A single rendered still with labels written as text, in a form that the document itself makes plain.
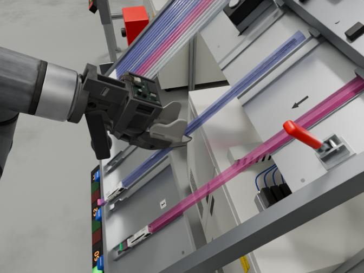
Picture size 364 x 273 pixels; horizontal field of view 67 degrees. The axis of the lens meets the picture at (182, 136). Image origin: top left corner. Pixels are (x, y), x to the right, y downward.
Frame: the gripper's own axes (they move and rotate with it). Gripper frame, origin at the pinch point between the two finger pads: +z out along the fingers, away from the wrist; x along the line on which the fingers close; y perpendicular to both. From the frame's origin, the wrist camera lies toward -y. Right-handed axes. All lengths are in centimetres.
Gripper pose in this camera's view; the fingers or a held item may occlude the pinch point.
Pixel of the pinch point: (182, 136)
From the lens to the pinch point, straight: 51.1
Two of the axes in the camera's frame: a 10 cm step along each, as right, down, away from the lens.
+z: 8.3, 2.1, 5.2
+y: 5.1, -6.7, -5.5
